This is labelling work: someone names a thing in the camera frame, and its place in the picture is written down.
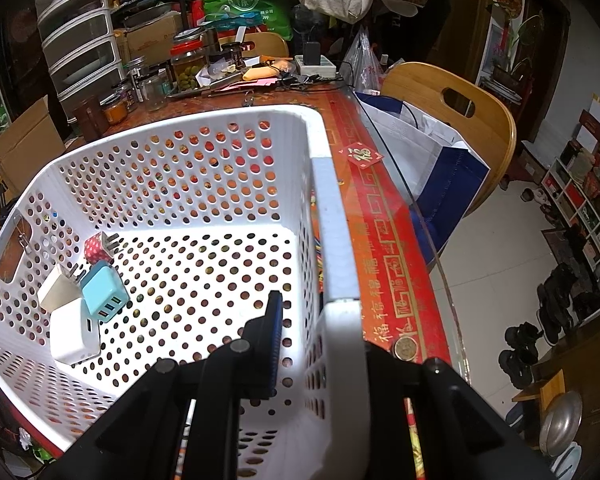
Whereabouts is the white and navy bag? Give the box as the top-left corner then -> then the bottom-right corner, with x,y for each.
352,91 -> 491,276

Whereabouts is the pickle jar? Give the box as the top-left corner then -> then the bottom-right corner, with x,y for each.
170,42 -> 207,92

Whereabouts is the white wall charger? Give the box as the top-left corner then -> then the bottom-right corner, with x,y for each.
36,261 -> 88,312
49,297 -> 102,366

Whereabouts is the black shoe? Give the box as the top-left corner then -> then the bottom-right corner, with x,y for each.
572,290 -> 600,326
536,262 -> 578,346
497,322 -> 546,388

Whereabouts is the white perforated plastic basket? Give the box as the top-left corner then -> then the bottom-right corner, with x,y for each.
0,105 -> 371,480

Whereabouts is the green potted plant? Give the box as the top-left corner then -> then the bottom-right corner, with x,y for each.
500,12 -> 546,81

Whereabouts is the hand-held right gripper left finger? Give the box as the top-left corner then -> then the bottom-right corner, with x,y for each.
45,290 -> 284,480

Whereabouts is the clear plastic bag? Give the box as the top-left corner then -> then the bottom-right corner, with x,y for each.
340,25 -> 383,93

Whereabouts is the white power strip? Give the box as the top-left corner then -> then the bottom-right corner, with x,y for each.
292,56 -> 338,80

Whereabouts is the pink polka dot charger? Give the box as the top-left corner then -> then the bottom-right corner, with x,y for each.
84,232 -> 121,265

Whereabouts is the brown mug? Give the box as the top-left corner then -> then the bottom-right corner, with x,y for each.
72,94 -> 110,142

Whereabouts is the flat cardboard box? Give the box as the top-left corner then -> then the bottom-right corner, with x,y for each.
114,12 -> 183,66

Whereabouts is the gold coin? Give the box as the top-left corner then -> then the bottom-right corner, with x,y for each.
392,337 -> 418,362

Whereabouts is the wooden stool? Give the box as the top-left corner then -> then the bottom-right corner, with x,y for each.
512,370 -> 566,411

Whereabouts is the tiered clear food cover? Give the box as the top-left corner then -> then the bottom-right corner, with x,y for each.
34,0 -> 123,111

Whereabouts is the green shopping bag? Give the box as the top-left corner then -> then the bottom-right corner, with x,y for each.
199,0 -> 295,43

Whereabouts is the orange preserve jar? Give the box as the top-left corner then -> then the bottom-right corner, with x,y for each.
102,95 -> 128,126

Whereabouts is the white cube shelf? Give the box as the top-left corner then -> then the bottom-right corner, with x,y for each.
540,105 -> 600,286

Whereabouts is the teal wall charger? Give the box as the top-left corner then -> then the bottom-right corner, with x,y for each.
81,261 -> 131,323

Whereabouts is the empty glass jar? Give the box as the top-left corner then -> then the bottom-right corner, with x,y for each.
140,75 -> 168,112

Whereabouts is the red diamond sticker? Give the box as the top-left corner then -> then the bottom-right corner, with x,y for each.
341,142 -> 383,170

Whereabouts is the brown cardboard box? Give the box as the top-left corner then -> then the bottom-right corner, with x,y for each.
0,96 -> 67,196

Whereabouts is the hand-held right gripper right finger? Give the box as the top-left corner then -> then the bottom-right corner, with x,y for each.
362,342 -> 556,480

